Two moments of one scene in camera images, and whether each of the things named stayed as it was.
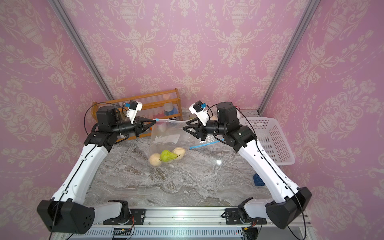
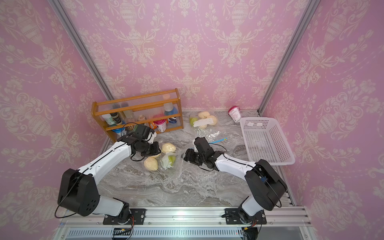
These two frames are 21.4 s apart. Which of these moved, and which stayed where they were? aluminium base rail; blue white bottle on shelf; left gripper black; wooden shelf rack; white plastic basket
Moved: left gripper black
Stayed: white plastic basket; blue white bottle on shelf; aluminium base rail; wooden shelf rack
